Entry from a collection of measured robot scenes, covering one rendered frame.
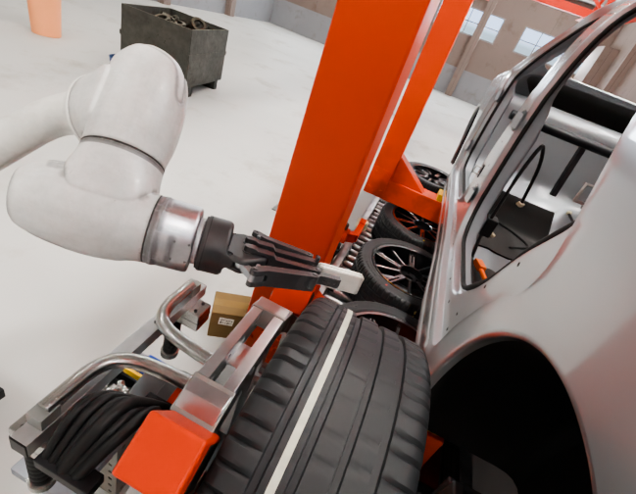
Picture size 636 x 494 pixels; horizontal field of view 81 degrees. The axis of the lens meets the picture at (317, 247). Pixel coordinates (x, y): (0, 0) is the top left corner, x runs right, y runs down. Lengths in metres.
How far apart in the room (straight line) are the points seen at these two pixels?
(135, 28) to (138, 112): 5.26
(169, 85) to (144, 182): 0.14
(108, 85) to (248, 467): 0.48
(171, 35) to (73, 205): 5.09
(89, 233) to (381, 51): 0.58
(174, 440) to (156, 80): 0.43
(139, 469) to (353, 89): 0.69
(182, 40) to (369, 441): 5.23
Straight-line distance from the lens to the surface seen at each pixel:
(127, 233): 0.48
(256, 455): 0.50
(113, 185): 0.49
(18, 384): 1.98
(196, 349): 0.73
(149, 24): 5.67
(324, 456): 0.50
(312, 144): 0.84
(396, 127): 2.76
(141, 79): 0.55
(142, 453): 0.49
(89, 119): 0.55
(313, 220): 0.89
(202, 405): 0.55
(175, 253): 0.48
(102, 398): 0.64
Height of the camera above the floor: 1.58
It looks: 32 degrees down
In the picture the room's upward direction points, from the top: 21 degrees clockwise
